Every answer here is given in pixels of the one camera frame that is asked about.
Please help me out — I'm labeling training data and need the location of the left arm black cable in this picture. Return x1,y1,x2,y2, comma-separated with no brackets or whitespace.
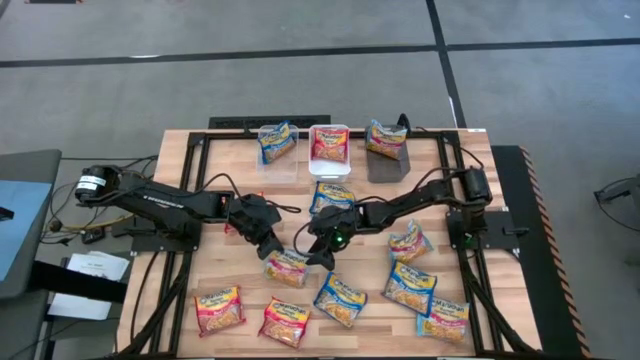
197,172,303,215

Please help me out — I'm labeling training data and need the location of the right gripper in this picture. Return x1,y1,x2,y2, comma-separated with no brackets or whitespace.
305,203,364,272

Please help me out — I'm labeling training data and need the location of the grey desk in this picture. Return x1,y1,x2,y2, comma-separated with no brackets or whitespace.
0,148,64,360

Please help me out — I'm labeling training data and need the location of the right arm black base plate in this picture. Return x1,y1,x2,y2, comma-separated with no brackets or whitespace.
445,208,521,251

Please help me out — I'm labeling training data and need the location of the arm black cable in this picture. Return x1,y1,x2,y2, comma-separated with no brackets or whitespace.
292,219,321,257
197,172,303,215

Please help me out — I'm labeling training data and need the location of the grey plastic bin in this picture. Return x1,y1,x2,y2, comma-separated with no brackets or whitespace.
364,124,412,185

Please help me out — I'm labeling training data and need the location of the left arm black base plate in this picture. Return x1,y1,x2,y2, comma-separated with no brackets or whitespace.
130,212,204,253

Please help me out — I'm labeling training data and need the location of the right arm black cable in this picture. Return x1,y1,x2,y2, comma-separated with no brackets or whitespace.
292,219,321,257

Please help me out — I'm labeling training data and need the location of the blue sheet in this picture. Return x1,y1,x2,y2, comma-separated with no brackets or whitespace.
0,179,54,281

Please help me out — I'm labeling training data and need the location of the black beam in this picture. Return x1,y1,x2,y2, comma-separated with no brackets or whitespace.
29,259,129,305

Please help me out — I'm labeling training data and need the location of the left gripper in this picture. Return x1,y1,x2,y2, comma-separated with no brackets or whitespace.
228,193,286,262

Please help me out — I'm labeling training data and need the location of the light blue beef ramen pack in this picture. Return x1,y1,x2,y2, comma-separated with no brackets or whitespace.
263,248,311,290
364,118,409,161
416,295,472,345
387,218,435,265

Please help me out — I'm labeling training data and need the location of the white plastic bin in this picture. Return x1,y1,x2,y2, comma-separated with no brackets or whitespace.
307,123,352,184

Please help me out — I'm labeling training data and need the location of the black hazard striped floor mat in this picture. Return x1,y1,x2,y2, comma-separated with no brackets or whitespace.
489,144,594,359

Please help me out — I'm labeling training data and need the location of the blue soy sauce ramen pack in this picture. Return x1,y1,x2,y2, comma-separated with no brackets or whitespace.
312,271,369,330
381,259,439,318
257,120,297,165
308,180,357,217

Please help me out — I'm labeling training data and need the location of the black aluminium table frame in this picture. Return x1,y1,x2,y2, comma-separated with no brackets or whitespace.
117,128,544,359

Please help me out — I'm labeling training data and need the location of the white paper sheet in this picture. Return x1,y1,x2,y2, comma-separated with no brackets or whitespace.
47,292,114,321
66,251,131,282

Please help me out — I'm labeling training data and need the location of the clear plastic bin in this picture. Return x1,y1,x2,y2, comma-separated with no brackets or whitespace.
256,123,300,184

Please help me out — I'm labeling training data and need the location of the black power adapter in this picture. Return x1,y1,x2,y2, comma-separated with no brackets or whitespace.
80,227,106,245

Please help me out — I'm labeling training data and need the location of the long black cable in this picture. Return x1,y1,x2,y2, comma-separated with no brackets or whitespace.
397,113,486,171

